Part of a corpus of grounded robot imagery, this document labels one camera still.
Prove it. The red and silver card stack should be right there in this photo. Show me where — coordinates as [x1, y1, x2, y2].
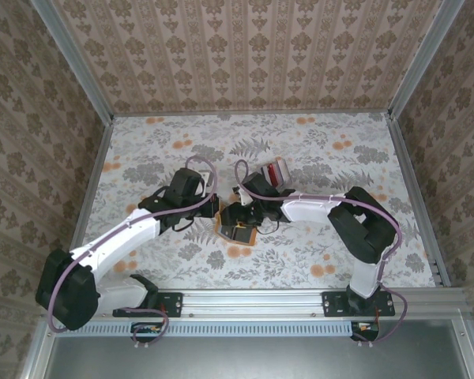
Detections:
[259, 156, 293, 187]

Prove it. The aluminium end rail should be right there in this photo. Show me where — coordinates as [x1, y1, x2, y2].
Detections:
[111, 108, 392, 118]

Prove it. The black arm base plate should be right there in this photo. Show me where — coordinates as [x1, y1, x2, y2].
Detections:
[112, 291, 183, 318]
[322, 291, 396, 318]

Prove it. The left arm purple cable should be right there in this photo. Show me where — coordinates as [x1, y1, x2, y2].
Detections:
[47, 156, 218, 349]

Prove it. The grey metal panel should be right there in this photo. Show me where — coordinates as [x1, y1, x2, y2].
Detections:
[43, 318, 474, 379]

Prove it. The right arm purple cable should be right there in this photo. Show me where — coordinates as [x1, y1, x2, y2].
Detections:
[235, 159, 408, 347]

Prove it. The orange card holder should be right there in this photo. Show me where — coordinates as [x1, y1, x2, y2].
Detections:
[213, 208, 258, 248]

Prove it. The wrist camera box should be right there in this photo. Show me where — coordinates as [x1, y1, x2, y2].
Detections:
[232, 172, 270, 206]
[169, 168, 216, 198]

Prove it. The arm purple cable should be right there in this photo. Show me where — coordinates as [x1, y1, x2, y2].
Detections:
[47, 156, 218, 349]
[235, 159, 408, 347]

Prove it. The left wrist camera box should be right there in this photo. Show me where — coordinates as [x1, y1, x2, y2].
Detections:
[169, 168, 216, 198]

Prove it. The aluminium frame post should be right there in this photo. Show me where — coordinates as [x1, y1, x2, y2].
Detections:
[386, 0, 467, 119]
[30, 0, 115, 123]

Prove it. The aluminium side rail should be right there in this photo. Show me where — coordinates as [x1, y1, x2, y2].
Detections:
[58, 118, 115, 290]
[386, 113, 452, 288]

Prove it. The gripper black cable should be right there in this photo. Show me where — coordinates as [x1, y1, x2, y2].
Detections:
[169, 215, 194, 234]
[256, 219, 281, 235]

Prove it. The grey slotted cable duct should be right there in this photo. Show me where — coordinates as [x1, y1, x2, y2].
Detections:
[78, 320, 356, 337]

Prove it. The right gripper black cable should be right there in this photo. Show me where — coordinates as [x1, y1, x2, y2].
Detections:
[256, 219, 281, 235]

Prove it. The aluminium frame bar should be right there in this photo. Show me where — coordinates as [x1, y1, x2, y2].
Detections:
[452, 311, 474, 379]
[19, 311, 58, 379]

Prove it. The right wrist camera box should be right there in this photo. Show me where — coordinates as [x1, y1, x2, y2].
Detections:
[232, 172, 270, 206]

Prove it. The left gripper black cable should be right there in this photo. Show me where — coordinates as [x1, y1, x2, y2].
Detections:
[169, 215, 194, 234]

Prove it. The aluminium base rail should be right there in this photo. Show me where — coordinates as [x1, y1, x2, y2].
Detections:
[42, 287, 466, 319]

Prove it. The small wired circuit board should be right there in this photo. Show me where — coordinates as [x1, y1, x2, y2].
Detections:
[130, 321, 164, 343]
[350, 321, 381, 343]

